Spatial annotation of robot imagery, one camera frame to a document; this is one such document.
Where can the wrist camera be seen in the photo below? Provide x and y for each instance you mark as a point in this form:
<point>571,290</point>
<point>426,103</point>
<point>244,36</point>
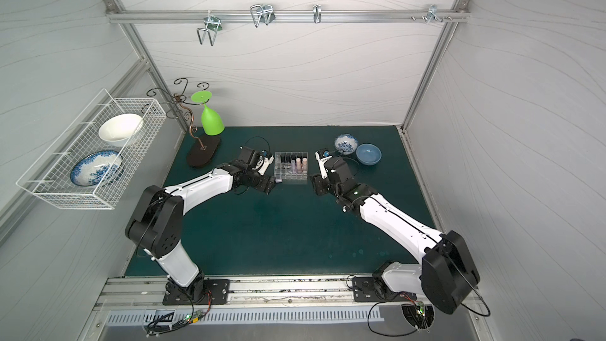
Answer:
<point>264,163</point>
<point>322,156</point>

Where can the white vented strip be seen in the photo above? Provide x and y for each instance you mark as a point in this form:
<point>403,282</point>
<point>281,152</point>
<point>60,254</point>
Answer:
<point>249,316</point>

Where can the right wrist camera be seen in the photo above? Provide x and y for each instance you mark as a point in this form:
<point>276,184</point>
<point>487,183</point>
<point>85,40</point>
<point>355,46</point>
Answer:
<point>322,156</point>

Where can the white wire basket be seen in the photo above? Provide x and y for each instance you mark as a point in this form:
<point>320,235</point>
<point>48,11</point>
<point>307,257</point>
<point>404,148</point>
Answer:
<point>48,178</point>

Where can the small metal bracket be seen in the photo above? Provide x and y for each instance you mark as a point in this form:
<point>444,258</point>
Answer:
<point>317,14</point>

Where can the round electronics board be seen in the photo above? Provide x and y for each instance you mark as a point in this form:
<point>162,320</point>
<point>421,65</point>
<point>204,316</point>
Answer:
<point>420,316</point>

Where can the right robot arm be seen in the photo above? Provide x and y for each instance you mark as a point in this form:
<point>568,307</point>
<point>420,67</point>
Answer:
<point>447,273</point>

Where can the white bowl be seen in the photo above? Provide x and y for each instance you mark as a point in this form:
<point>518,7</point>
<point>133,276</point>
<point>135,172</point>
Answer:
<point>121,129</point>

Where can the green plastic goblet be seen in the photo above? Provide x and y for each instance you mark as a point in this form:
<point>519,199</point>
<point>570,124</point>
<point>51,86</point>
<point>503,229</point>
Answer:
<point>210,119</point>

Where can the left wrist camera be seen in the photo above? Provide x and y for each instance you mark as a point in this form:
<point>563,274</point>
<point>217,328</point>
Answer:
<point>264,163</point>

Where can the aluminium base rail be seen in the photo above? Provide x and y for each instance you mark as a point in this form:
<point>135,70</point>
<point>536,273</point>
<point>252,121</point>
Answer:
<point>148,292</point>

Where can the metal hook with green clip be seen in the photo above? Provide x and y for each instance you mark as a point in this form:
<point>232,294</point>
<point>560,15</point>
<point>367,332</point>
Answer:
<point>209,30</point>

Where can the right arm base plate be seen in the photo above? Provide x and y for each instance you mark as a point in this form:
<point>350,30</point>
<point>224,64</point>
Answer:
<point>371,289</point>

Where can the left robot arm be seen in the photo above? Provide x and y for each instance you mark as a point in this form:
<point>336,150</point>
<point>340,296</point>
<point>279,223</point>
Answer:
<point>156,224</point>

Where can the metal hook at right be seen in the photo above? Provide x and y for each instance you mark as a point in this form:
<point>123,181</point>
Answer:
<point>432,16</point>

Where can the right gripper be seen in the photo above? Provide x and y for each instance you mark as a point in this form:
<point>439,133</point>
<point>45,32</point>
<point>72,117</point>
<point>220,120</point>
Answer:
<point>319,185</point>

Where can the dark metal cup stand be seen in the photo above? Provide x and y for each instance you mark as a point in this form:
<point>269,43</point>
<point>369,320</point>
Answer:
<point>200,148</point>

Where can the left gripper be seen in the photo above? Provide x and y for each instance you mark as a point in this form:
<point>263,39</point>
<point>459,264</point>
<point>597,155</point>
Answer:
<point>267,183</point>

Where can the metal double hook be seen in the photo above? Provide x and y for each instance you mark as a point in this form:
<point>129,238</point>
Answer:
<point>262,14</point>

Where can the light blue bowl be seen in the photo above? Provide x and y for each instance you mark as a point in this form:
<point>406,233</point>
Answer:
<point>368,154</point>

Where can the aluminium crossbar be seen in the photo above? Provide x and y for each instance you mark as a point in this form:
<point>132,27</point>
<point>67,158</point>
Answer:
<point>236,17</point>

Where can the clear acrylic lipstick organizer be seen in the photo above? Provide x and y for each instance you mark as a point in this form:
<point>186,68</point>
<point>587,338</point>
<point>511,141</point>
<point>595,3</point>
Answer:
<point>284,175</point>

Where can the blue patterned plate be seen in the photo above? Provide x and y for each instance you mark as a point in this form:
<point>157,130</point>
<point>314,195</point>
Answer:
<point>100,167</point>

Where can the small blue patterned bowl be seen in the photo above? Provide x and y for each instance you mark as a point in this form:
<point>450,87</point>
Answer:
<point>346,144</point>

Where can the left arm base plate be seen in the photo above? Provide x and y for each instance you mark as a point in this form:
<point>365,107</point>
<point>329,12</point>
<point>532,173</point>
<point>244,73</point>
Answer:
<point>214,291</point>

